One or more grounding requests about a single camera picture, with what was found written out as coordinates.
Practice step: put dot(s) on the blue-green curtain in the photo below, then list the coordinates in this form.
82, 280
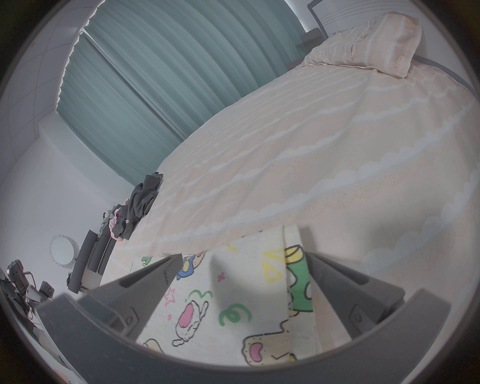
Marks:
195, 56
112, 123

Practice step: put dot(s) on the grey bedside table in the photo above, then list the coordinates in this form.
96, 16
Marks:
313, 37

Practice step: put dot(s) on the black slatted furniture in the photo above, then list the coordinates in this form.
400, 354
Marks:
88, 255

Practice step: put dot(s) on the white round woven basket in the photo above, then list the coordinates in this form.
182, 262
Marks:
63, 251

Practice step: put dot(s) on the pile of clothes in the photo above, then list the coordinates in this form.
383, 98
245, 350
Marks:
144, 198

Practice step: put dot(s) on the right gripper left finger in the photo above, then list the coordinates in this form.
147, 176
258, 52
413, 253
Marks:
142, 292

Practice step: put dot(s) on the cream pillow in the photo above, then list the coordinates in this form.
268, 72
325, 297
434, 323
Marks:
375, 45

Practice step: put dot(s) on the bed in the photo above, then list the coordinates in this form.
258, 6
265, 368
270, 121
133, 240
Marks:
337, 150

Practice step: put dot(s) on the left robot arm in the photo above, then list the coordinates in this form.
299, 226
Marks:
15, 273

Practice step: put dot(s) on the white printed pyjama top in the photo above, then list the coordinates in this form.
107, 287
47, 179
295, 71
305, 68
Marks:
232, 285

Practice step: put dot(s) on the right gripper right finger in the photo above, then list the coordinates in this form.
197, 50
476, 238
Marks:
348, 296

